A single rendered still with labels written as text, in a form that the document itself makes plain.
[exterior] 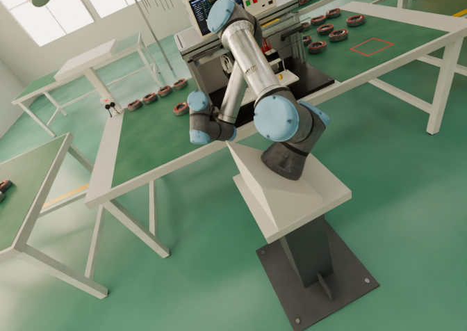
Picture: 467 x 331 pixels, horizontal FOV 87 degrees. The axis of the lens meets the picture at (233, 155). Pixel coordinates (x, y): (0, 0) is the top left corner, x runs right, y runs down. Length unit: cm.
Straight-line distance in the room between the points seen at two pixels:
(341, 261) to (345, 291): 15
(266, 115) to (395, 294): 115
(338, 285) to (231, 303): 59
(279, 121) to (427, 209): 131
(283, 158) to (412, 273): 102
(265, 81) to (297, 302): 115
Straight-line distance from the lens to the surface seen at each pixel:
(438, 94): 205
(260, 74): 76
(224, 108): 101
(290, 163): 81
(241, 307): 160
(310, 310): 151
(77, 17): 796
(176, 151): 134
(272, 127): 67
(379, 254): 163
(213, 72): 164
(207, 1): 144
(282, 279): 157
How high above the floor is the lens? 147
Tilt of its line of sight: 40 degrees down
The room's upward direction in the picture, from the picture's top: 25 degrees counter-clockwise
